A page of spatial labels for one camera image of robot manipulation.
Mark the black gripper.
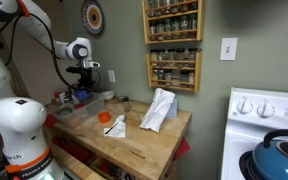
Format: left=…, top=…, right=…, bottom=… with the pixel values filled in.
left=66, top=67, right=95, bottom=93

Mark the red orange cup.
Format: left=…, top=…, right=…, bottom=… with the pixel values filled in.
left=98, top=112, right=110, bottom=123

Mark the blue cup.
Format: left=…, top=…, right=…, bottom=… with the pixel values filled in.
left=74, top=90, right=89, bottom=100

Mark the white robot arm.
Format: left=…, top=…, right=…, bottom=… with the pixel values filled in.
left=0, top=0, right=98, bottom=180

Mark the clear plastic container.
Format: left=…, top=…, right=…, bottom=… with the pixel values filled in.
left=52, top=93, right=105, bottom=128

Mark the white bowl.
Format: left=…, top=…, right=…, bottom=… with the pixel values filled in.
left=101, top=91, right=115, bottom=100

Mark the small glass jar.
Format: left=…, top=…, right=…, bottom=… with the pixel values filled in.
left=121, top=96, right=131, bottom=112

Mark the metal spoon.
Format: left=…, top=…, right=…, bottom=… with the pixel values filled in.
left=104, top=114, right=127, bottom=135

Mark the white paper napkin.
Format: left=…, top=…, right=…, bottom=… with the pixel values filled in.
left=103, top=121, right=126, bottom=138

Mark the wooden butcher block cart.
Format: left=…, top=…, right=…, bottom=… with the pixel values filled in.
left=55, top=100, right=192, bottom=180

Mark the white paper bag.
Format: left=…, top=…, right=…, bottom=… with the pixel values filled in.
left=140, top=88, right=177, bottom=132

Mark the lower wooden spice rack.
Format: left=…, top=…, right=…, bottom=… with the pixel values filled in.
left=146, top=49, right=202, bottom=93

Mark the wooden spice rack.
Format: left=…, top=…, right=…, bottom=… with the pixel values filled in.
left=142, top=0, right=204, bottom=44
left=146, top=49, right=202, bottom=93

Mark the upper wooden spice rack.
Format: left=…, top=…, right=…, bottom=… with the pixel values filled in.
left=142, top=0, right=204, bottom=44

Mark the red cloth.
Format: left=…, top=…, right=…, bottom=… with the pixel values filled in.
left=173, top=138, right=190, bottom=160

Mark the white stove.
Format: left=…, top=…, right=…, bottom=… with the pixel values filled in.
left=220, top=87, right=288, bottom=180

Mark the blue pot with lid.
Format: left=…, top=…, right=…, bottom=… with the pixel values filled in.
left=239, top=129, right=288, bottom=180

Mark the white wall outlet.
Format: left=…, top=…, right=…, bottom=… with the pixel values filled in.
left=108, top=70, right=116, bottom=83

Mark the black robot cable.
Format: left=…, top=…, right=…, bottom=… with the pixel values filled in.
left=0, top=11, right=102, bottom=91

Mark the white light switch plate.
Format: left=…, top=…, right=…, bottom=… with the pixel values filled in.
left=220, top=38, right=238, bottom=61

